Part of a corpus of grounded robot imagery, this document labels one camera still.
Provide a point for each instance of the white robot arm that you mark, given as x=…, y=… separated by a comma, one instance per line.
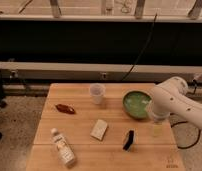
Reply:
x=170, y=97

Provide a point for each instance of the clear plastic cup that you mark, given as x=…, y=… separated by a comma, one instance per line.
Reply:
x=97, y=91

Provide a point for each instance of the green ceramic bowl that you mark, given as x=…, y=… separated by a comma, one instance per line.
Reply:
x=134, y=104

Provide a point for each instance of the clear plastic bottle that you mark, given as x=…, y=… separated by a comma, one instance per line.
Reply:
x=65, y=152

